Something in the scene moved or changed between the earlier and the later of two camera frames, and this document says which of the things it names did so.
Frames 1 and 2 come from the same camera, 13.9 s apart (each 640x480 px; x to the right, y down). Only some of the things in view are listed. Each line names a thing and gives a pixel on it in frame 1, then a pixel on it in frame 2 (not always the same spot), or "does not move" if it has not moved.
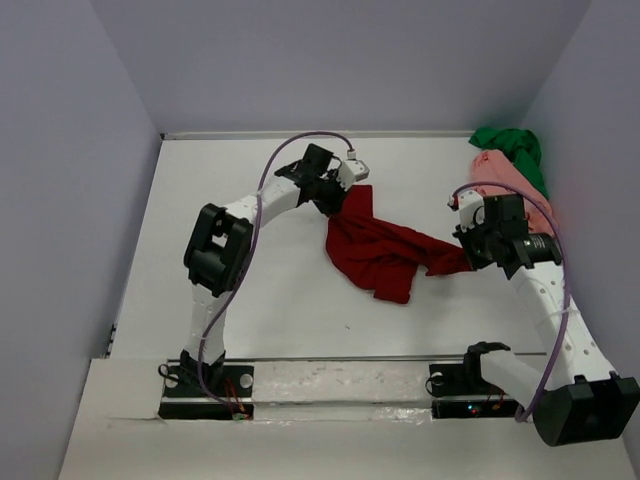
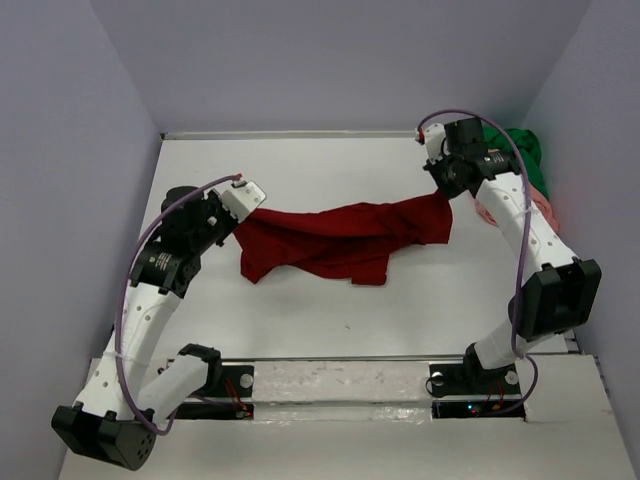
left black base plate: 234,402 does not move
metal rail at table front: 366,358 does not move
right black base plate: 455,396 does not move
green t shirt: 521,147 does not move
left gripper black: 336,205 to 214,201
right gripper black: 477,262 to 435,169
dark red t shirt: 383,255 to 354,238
